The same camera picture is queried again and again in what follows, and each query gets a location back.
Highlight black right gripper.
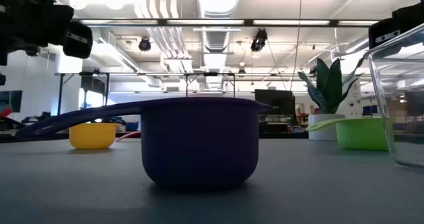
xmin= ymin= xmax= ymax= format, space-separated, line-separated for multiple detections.
xmin=368 ymin=2 xmax=424 ymax=50

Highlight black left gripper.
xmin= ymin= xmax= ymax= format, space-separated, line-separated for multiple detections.
xmin=0 ymin=0 xmax=93 ymax=66

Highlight white plant pot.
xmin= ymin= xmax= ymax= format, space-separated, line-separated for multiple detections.
xmin=307 ymin=113 xmax=345 ymax=141

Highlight dark wall screen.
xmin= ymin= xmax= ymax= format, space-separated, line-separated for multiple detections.
xmin=0 ymin=90 xmax=23 ymax=114

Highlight black computer monitor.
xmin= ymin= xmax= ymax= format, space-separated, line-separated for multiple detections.
xmin=254 ymin=89 xmax=296 ymax=116

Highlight green potted plant leaves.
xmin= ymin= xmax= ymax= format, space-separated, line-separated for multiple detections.
xmin=297 ymin=57 xmax=365 ymax=115

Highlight long overhead light bar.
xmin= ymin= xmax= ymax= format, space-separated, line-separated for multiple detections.
xmin=72 ymin=17 xmax=379 ymax=28

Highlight purple measuring cup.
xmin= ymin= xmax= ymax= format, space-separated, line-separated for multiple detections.
xmin=15 ymin=97 xmax=272 ymax=189

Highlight clear plastic container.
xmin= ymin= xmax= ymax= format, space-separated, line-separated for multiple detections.
xmin=363 ymin=23 xmax=424 ymax=168

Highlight yellow measuring cup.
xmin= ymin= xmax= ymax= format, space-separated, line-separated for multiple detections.
xmin=68 ymin=123 xmax=117 ymax=150

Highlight black ceiling spotlight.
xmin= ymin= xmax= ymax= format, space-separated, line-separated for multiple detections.
xmin=250 ymin=28 xmax=268 ymax=52
xmin=138 ymin=37 xmax=152 ymax=52

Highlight green measuring cup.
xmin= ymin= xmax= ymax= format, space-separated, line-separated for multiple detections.
xmin=305 ymin=117 xmax=389 ymax=151

